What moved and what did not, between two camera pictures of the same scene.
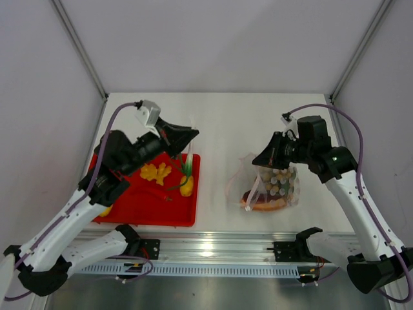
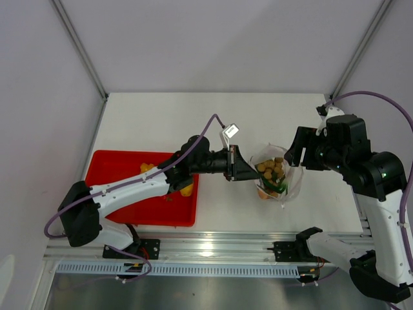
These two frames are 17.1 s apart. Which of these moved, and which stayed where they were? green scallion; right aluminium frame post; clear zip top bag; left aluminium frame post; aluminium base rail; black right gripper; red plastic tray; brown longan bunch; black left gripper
Moved: black right gripper; brown longan bunch; black left gripper; green scallion; clear zip top bag
Stayed: right aluminium frame post; red plastic tray; left aluminium frame post; aluminium base rail
